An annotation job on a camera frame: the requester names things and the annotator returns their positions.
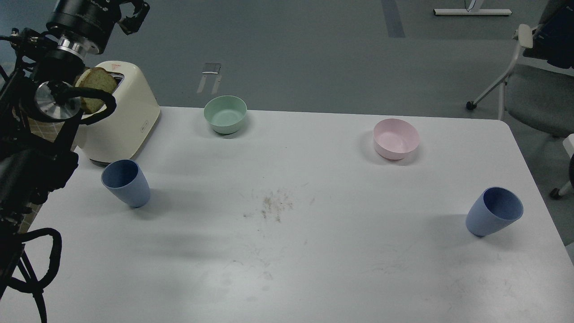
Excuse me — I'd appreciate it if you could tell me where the black left-side robot arm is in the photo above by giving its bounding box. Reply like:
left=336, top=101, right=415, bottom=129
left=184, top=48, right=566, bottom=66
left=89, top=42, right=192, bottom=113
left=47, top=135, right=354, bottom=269
left=1, top=0, right=150, bottom=323

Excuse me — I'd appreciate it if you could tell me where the blue cup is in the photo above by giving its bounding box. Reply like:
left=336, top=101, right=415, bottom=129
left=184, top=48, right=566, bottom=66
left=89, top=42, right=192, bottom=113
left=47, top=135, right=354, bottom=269
left=100, top=159, right=151, bottom=208
left=465, top=187, right=524, bottom=237

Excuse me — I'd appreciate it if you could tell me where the pink bowl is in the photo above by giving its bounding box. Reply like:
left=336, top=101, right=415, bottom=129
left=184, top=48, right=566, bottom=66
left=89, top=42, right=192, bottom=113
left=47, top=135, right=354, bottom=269
left=373, top=118, right=421, bottom=160

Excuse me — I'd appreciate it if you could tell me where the front bread slice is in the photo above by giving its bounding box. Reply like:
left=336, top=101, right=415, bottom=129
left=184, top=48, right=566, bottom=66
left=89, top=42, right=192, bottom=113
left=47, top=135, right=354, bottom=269
left=74, top=67, right=119, bottom=114

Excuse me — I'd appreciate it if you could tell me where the white stand base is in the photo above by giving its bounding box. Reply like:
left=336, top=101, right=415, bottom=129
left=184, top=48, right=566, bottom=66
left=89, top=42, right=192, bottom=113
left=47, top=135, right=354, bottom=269
left=433, top=0, right=513, bottom=17

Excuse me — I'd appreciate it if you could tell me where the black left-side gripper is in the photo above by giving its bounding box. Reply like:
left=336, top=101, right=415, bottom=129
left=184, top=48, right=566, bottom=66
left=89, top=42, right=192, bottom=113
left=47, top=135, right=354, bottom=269
left=46, top=0, right=150, bottom=55

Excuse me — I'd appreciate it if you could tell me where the cream toaster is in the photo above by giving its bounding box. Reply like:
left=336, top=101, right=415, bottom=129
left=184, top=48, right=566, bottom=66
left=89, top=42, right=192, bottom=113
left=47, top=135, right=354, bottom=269
left=76, top=61, right=161, bottom=165

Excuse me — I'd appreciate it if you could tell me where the grey office chair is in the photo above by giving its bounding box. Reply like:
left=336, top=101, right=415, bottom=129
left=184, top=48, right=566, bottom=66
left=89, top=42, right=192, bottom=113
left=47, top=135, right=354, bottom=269
left=465, top=0, right=574, bottom=200

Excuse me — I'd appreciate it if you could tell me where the green bowl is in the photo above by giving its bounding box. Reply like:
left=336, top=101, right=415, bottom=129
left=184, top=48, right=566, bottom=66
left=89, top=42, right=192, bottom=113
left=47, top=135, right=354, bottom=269
left=204, top=95, right=248, bottom=135

